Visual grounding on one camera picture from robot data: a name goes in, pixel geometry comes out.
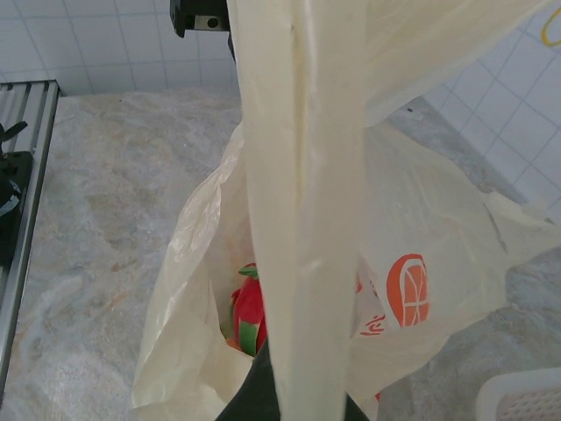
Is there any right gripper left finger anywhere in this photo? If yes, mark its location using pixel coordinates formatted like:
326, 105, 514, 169
218, 345, 281, 421

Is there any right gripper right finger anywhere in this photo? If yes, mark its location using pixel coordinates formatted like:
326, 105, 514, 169
344, 393, 379, 421

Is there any red fake dragon fruit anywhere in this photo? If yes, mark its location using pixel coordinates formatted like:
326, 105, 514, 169
230, 261, 268, 357

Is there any cream orange-print plastic bag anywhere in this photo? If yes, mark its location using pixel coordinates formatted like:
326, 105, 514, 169
131, 0, 561, 421

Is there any white plastic basket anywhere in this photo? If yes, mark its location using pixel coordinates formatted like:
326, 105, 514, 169
475, 372, 561, 421

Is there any marbled plastic table cover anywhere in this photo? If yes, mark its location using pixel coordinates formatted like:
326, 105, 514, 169
0, 85, 561, 421

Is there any aluminium mounting rail frame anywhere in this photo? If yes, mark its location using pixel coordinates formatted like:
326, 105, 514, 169
0, 80, 61, 387

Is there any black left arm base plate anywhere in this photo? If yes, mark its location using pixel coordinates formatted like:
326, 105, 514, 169
0, 121, 34, 265

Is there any small dolphin yellow ring sticker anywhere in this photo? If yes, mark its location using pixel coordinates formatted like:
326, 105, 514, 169
541, 7, 561, 47

